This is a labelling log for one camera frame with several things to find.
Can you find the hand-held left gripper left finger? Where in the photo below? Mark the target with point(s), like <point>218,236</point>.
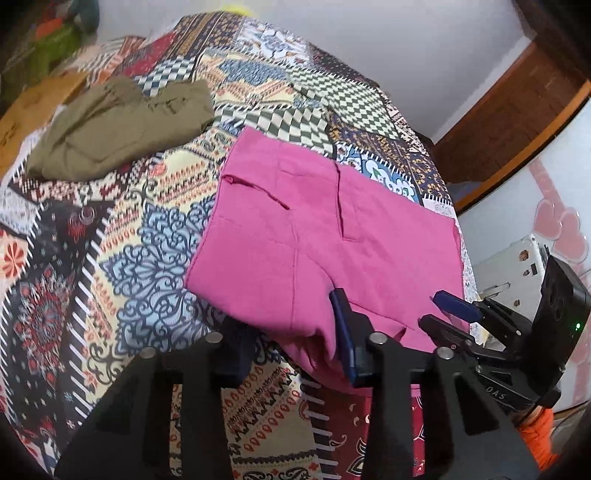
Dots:
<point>238,360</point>

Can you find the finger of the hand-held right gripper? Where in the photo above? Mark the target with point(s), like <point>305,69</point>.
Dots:
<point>455,303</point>
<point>448,337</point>

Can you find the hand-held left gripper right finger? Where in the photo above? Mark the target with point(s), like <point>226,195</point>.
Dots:
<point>344,337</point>

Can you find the pink pants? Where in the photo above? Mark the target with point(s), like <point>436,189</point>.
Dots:
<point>286,240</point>

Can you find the person's right forearm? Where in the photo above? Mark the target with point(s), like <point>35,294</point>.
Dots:
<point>538,434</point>

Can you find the olive green pants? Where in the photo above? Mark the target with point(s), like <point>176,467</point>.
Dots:
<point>120,124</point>

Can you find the white box device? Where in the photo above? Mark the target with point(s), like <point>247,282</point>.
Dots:
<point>512,267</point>

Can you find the patchwork patterned bedspread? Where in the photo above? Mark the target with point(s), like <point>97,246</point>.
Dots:
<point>138,267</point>

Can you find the wooden wardrobe with heart stickers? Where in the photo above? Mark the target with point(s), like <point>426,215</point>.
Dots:
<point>554,184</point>

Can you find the wooden lap desk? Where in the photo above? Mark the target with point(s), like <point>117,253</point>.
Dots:
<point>32,110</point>

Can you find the grey plush toy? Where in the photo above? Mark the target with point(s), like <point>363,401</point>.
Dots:
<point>85,11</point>

